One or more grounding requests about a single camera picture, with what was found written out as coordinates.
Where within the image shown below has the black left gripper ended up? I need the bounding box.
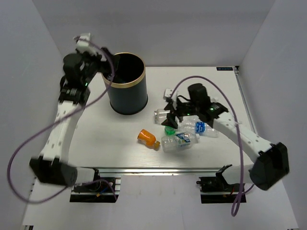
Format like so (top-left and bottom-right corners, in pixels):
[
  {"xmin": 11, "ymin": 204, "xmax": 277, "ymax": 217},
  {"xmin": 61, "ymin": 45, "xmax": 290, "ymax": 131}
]
[{"xmin": 75, "ymin": 47, "xmax": 119, "ymax": 85}]

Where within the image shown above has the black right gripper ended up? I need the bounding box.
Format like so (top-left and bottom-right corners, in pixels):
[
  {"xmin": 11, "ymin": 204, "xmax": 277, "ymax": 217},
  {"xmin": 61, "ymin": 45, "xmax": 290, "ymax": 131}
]
[{"xmin": 161, "ymin": 97, "xmax": 199, "ymax": 129}]

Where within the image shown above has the orange plastic bottle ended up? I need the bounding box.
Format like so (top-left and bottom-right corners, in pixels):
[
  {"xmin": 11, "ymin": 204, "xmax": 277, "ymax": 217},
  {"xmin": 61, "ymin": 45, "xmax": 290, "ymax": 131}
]
[{"xmin": 137, "ymin": 129, "xmax": 160, "ymax": 150}]

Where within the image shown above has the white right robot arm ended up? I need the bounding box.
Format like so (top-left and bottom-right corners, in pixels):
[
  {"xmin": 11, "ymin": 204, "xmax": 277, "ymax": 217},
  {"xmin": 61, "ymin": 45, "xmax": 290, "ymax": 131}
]
[{"xmin": 162, "ymin": 83, "xmax": 289, "ymax": 191}]

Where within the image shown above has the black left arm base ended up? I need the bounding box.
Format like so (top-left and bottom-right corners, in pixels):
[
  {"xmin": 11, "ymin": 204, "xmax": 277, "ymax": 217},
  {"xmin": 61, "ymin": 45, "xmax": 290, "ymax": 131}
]
[{"xmin": 70, "ymin": 169, "xmax": 121, "ymax": 203}]

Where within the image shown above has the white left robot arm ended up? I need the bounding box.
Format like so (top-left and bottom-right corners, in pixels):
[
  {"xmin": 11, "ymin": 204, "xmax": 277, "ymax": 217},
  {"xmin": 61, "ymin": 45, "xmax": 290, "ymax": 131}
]
[{"xmin": 29, "ymin": 47, "xmax": 119, "ymax": 191}]

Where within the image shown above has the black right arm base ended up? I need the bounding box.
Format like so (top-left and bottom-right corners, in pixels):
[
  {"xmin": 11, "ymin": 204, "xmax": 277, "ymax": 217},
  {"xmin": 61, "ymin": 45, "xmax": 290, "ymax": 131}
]
[{"xmin": 196, "ymin": 164, "xmax": 239, "ymax": 204}]

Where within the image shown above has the dark bin with gold rim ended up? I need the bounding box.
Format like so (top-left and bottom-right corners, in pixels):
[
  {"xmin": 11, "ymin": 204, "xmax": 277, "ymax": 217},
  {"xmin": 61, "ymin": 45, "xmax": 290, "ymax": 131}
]
[{"xmin": 107, "ymin": 52, "xmax": 148, "ymax": 115}]

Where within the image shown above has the clear jar with silver lid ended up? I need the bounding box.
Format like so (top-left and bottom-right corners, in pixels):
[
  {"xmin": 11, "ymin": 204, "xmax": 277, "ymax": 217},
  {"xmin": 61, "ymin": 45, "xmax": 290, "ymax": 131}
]
[{"xmin": 154, "ymin": 109, "xmax": 170, "ymax": 124}]

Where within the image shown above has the green plastic bottle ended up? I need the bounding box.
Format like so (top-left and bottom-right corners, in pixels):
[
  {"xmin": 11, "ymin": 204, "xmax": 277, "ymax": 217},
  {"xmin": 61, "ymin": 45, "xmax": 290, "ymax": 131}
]
[{"xmin": 164, "ymin": 126, "xmax": 176, "ymax": 136}]

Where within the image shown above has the clear bottle blue label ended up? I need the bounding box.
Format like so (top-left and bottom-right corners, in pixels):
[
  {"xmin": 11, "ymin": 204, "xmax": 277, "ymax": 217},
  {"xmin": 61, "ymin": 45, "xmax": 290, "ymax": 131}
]
[{"xmin": 177, "ymin": 116, "xmax": 219, "ymax": 138}]

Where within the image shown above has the clear bottle green white label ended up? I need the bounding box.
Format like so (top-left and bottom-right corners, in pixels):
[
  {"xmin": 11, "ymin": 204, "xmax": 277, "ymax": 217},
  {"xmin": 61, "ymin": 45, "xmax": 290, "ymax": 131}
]
[{"xmin": 161, "ymin": 132, "xmax": 200, "ymax": 153}]

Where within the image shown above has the blue sticker right corner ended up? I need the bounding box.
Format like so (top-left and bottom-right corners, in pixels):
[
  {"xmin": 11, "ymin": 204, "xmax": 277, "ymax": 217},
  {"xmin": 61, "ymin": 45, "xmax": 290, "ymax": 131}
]
[{"xmin": 216, "ymin": 67, "xmax": 233, "ymax": 71}]

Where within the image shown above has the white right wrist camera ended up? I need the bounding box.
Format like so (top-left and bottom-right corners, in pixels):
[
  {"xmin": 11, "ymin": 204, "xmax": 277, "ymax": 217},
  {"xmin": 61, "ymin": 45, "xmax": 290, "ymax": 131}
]
[{"xmin": 163, "ymin": 88, "xmax": 174, "ymax": 100}]

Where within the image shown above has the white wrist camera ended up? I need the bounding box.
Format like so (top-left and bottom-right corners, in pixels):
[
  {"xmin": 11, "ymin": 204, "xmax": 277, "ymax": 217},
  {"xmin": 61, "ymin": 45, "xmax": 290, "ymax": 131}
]
[
  {"xmin": 163, "ymin": 88, "xmax": 174, "ymax": 100},
  {"xmin": 74, "ymin": 33, "xmax": 92, "ymax": 53}
]

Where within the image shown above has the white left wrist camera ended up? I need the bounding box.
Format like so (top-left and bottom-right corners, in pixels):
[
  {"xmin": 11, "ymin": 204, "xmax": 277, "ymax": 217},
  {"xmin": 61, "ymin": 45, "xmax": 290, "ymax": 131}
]
[{"xmin": 74, "ymin": 33, "xmax": 92, "ymax": 53}]

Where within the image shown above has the aluminium rail front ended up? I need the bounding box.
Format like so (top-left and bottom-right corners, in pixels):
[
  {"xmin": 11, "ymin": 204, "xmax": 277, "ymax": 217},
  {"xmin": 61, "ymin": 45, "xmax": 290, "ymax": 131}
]
[{"xmin": 43, "ymin": 166, "xmax": 255, "ymax": 177}]

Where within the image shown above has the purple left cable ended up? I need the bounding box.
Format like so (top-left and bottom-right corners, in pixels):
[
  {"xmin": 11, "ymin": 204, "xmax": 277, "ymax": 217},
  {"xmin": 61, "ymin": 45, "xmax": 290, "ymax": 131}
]
[{"xmin": 6, "ymin": 35, "xmax": 118, "ymax": 204}]

